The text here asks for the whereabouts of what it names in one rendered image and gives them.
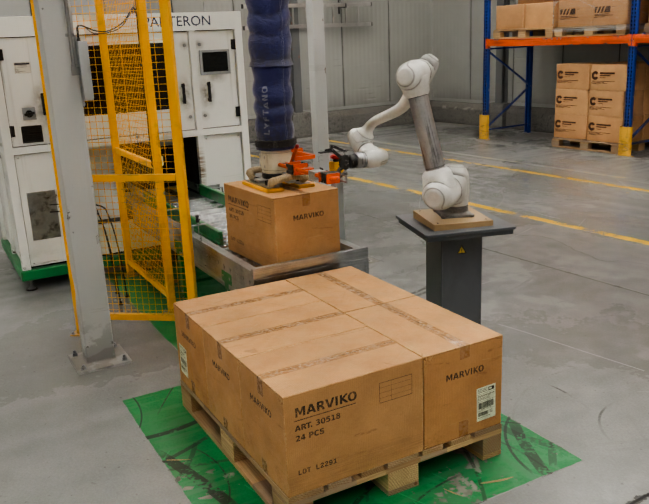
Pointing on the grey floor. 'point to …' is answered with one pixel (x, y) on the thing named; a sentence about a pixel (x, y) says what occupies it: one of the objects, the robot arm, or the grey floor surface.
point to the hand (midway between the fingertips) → (321, 165)
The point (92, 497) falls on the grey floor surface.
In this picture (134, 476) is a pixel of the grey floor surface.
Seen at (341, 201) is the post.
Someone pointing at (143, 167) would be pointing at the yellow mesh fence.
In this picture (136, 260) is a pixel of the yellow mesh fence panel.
